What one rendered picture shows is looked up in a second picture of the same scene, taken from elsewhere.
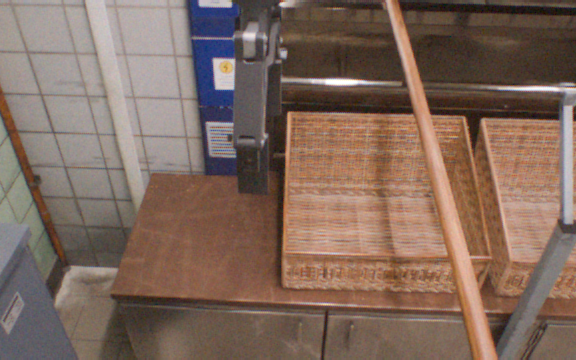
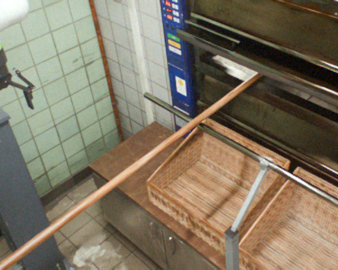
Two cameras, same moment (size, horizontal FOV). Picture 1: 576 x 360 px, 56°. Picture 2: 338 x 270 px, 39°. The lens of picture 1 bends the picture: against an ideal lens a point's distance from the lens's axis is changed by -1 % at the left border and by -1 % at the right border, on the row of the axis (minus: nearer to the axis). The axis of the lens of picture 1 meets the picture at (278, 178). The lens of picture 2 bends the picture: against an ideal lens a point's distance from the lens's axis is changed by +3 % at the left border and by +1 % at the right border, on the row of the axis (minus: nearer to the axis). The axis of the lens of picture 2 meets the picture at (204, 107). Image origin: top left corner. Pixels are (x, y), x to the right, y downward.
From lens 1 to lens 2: 150 cm
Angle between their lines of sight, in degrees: 32
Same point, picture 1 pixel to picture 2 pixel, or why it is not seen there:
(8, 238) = (0, 116)
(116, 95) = (142, 76)
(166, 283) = (110, 172)
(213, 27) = (174, 61)
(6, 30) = (108, 30)
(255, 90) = not seen: outside the picture
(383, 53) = (250, 105)
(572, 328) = not seen: outside the picture
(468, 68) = (291, 132)
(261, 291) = (140, 197)
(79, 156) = (131, 98)
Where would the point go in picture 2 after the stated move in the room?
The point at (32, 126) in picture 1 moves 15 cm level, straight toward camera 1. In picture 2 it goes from (115, 76) to (107, 89)
